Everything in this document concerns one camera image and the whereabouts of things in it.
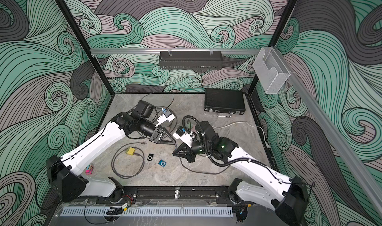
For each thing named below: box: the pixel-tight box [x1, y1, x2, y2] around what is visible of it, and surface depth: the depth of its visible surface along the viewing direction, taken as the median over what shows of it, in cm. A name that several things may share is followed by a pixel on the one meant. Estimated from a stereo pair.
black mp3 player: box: [146, 153, 155, 162], surface depth 87 cm
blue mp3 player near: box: [158, 159, 167, 168], surface depth 85 cm
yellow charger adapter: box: [125, 146, 136, 156], surface depth 89 cm
